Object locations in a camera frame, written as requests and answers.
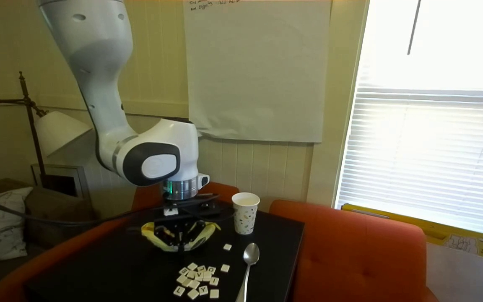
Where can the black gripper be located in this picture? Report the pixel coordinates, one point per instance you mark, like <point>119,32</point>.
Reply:
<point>181,215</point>

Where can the yellow bag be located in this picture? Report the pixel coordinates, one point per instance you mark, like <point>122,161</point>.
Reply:
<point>186,240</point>

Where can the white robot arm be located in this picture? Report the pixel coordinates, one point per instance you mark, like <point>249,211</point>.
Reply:
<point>95,37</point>

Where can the pile of white letter tiles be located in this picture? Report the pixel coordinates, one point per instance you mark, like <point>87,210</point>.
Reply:
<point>199,280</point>

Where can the white paper cup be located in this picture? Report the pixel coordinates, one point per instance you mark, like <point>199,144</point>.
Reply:
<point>246,206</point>

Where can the black square table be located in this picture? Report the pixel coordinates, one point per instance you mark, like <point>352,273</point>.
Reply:
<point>125,267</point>

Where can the metal spoon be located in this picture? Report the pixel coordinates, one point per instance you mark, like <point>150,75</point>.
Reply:
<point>251,257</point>

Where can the floor lamp with white shade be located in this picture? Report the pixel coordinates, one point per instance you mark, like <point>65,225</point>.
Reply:
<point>51,131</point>

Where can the orange sofa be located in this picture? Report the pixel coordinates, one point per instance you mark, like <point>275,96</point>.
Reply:
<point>345,257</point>

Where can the white patterned pillow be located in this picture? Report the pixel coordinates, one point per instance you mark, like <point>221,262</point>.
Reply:
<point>13,243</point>

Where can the window blinds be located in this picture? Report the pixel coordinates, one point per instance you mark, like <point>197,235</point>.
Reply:
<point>417,153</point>

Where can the white paper sheet on wall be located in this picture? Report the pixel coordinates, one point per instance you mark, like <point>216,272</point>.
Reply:
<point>258,69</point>

